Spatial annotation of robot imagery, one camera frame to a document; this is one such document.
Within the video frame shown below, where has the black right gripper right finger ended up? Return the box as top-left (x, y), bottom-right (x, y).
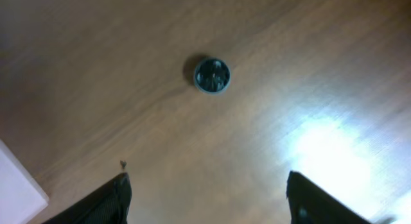
top-left (286, 171), bottom-right (370, 224)

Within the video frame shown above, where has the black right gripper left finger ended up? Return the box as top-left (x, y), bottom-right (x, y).
top-left (44, 173), bottom-right (132, 224)

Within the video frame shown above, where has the small black round tin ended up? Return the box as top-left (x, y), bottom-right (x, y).
top-left (193, 57), bottom-right (231, 95)

